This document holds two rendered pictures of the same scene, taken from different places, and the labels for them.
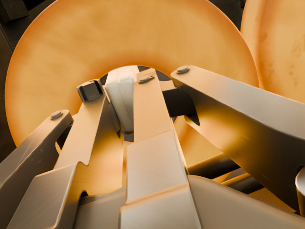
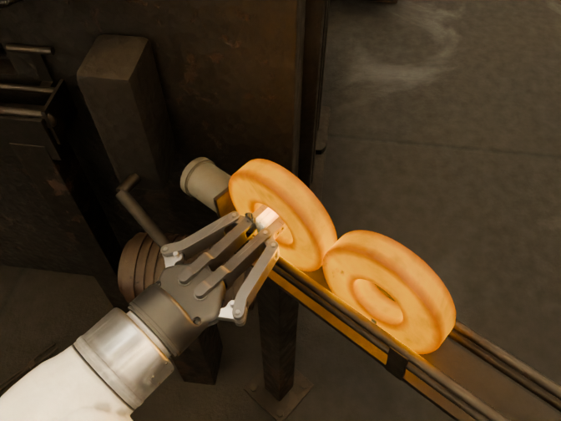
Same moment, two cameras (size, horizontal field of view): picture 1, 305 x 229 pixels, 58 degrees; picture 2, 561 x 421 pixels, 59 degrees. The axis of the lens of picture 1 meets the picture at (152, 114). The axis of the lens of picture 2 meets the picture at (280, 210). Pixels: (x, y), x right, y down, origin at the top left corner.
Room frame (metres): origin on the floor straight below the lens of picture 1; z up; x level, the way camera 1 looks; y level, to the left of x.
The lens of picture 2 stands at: (-0.10, -0.21, 1.21)
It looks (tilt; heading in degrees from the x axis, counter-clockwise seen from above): 54 degrees down; 38
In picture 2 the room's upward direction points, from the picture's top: straight up
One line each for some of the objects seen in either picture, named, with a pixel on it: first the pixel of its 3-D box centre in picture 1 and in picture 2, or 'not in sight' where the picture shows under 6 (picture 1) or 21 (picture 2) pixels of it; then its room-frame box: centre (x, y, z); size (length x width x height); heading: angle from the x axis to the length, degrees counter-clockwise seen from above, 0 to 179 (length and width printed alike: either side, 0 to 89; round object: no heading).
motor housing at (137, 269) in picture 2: not in sight; (206, 322); (0.12, 0.16, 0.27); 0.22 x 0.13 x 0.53; 121
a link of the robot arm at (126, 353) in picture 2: not in sight; (128, 353); (-0.06, 0.02, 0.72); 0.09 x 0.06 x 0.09; 86
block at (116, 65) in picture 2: not in sight; (134, 117); (0.20, 0.32, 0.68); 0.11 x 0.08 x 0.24; 31
